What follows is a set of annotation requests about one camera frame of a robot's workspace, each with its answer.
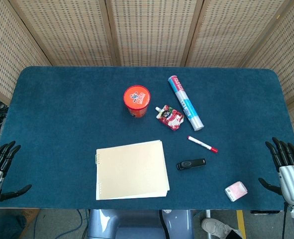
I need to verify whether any black and silver right hand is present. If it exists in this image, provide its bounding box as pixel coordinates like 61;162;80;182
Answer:
258;137;294;206

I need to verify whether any black stapler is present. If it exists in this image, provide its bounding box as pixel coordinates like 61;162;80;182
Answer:
176;158;207;171

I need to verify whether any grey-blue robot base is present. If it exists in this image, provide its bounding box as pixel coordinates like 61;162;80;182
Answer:
87;209;195;239

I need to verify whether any pink tissue pack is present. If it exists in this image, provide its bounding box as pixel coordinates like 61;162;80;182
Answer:
224;181;249;202

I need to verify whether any black fabric item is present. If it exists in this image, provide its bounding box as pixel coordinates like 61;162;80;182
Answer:
226;229;242;239

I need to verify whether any dark blue table mat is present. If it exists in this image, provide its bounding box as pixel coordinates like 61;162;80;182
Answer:
0;66;294;211

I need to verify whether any white shoe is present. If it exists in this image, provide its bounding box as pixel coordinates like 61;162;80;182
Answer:
201;218;243;239

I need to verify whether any red and white marker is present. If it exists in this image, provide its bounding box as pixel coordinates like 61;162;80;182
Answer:
187;135;219;153

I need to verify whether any woven folding screen panel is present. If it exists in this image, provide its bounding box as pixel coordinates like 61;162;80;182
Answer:
105;0;204;67
242;0;294;107
185;0;294;68
8;0;119;67
0;0;52;107

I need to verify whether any plastic bag roll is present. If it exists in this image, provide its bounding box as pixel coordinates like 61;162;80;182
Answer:
168;75;204;131

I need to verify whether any beige paper stack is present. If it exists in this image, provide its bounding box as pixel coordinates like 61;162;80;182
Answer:
95;139;170;201

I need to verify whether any red spouted drink pouch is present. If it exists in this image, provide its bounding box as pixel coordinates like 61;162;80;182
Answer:
155;104;185;131

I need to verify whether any orange round snack canister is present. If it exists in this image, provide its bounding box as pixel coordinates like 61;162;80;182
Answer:
123;85;152;118

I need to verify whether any blue floor cable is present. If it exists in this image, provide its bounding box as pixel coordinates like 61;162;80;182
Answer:
32;209;91;239

